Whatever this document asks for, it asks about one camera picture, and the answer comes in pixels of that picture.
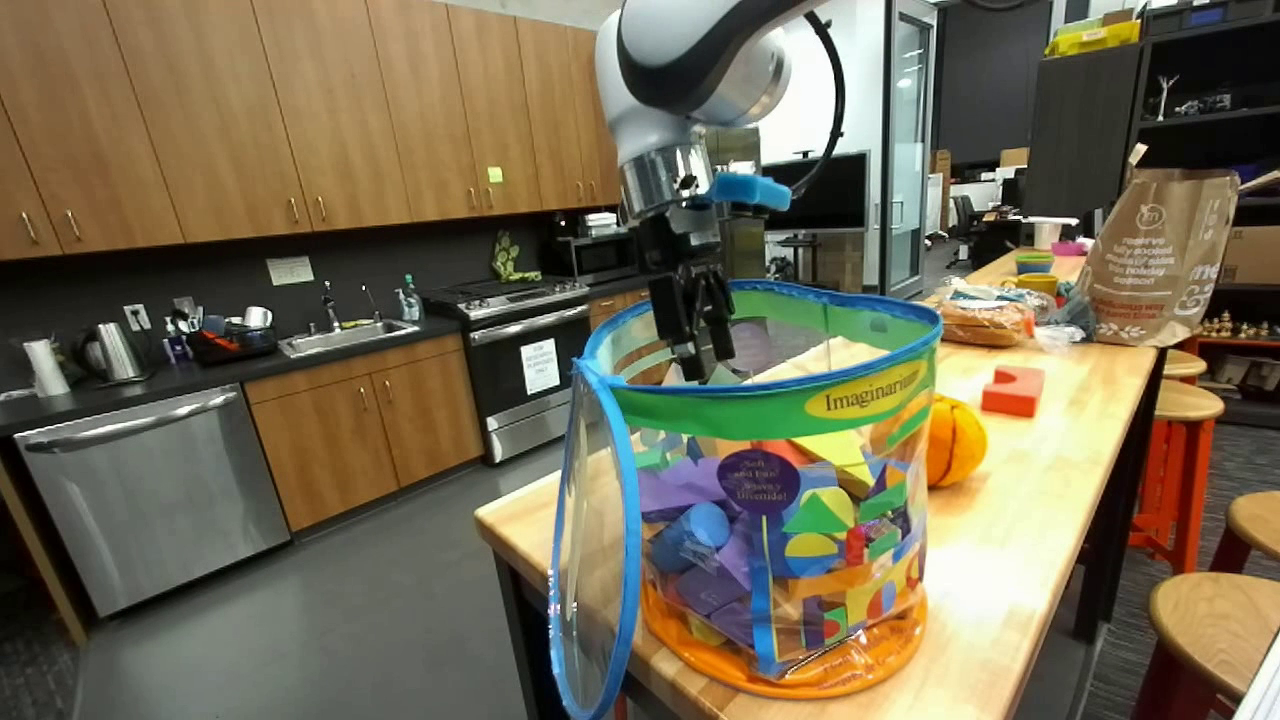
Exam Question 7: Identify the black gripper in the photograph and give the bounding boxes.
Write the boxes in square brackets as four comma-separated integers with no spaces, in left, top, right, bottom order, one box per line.
[629,204,738,389]

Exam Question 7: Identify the clear toy bag blue trim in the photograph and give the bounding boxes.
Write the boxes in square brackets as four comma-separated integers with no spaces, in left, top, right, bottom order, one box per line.
[542,278,949,720]

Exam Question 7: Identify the red arch foam block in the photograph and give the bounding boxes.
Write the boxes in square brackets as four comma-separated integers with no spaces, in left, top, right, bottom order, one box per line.
[980,363,1048,421]

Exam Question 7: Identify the brown paper bag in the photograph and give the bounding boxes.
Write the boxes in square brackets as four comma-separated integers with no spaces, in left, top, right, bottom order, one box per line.
[1074,168,1244,354]

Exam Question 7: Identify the yellow bag on cabinet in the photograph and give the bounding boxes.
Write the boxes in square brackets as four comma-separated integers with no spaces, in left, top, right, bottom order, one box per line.
[1042,7,1148,66]

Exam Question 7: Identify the narrow wooden base cabinet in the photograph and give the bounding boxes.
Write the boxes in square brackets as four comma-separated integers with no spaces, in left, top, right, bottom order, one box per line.
[585,280,669,327]

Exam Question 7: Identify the black microwave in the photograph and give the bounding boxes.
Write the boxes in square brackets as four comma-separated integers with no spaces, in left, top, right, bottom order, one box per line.
[552,230,638,285]

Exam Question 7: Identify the white oven towel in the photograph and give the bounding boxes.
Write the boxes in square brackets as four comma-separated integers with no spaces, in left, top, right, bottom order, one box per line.
[515,335,567,400]

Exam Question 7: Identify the stainless steel stove oven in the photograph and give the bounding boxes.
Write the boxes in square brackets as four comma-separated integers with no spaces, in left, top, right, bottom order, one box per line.
[455,278,600,467]

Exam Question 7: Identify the black television screen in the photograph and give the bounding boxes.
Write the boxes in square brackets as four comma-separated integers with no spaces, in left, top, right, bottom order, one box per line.
[783,150,873,236]

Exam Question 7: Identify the green plant decoration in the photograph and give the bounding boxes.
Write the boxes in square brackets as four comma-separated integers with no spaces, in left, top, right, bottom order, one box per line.
[486,230,542,287]

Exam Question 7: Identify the bagged bread loaf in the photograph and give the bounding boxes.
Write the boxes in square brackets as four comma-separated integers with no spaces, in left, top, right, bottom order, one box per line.
[926,285,1048,354]

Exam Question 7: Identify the wide wooden base cabinet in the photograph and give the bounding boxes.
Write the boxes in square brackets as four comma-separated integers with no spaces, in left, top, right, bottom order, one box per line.
[241,333,486,535]

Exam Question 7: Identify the steel kitchen sink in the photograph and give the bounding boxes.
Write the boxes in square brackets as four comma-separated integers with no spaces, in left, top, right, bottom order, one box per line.
[277,317,422,363]

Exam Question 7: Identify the tall black cabinet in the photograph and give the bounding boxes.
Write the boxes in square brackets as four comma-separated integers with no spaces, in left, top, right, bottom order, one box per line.
[1021,50,1148,230]

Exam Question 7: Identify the dish rack with dishes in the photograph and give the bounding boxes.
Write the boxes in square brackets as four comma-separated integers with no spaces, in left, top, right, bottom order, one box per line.
[157,293,282,370]

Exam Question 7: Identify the wooden seat stool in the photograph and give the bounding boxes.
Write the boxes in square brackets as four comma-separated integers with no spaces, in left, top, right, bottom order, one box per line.
[1158,348,1211,384]
[1205,488,1280,582]
[1131,568,1280,720]

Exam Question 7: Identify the orange legged wooden stool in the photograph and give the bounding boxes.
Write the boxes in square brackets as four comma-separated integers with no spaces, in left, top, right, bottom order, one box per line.
[1128,376,1226,577]

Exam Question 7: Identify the stainless steel dishwasher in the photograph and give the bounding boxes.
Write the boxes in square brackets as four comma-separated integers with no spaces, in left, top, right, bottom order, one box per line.
[10,382,290,619]

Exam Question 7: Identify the silver coffee maker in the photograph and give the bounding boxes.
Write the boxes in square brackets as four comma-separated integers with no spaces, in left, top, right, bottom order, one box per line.
[82,319,143,389]

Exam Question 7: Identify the white kettle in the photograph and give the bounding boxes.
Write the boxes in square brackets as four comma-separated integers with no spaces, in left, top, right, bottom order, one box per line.
[15,333,74,406]

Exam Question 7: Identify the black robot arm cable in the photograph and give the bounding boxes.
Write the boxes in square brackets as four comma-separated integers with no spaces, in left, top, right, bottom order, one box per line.
[786,7,853,210]

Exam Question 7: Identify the glass door frame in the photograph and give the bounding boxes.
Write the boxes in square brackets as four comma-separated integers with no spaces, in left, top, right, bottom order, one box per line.
[876,0,944,303]

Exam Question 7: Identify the white wall outlet plate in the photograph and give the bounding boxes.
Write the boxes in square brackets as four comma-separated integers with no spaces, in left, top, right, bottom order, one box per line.
[259,253,320,293]

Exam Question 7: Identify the wooden wall cabinets row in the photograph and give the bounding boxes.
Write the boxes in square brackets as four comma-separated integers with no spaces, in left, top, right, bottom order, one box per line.
[0,0,629,265]

